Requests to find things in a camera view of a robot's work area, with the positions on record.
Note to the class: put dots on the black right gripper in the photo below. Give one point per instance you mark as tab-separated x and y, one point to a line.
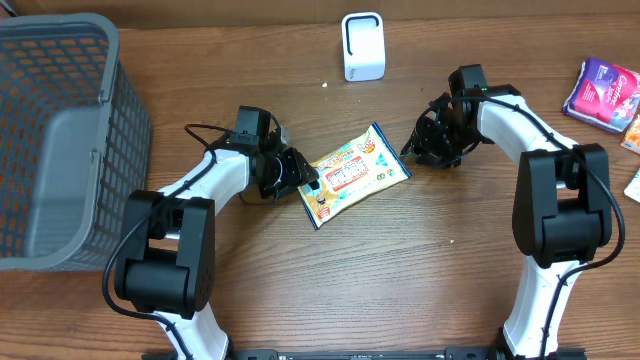
419	143

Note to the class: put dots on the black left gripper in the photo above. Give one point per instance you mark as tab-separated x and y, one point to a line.
298	174

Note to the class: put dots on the yellow snack packet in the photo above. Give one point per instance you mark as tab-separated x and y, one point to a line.
361	167

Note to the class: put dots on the red purple pantyliner pack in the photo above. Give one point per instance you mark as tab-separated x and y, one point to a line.
605	95

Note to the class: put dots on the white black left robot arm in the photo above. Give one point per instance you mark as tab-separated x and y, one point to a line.
163	268

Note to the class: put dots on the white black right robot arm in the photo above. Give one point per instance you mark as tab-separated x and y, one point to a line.
563	207

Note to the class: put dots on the white barcode scanner stand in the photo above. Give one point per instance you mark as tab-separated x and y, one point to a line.
363	44

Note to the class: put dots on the orange packet at edge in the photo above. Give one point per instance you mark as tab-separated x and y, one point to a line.
631	138

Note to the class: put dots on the white packet at edge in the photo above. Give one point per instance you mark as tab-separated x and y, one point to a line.
632	190

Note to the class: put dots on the grey plastic shopping basket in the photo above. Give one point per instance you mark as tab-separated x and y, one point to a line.
75	142

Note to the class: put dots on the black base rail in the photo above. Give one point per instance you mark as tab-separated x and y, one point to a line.
450	353

